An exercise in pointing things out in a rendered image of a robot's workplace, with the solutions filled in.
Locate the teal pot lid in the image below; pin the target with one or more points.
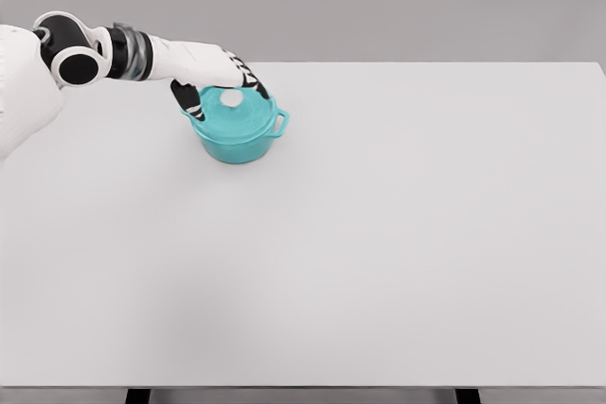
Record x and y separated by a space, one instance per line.
237 118

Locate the teal pot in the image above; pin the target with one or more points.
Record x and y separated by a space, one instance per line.
237 149

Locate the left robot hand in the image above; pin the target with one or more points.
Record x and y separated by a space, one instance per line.
214 64

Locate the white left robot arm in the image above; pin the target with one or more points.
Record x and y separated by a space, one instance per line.
26 92

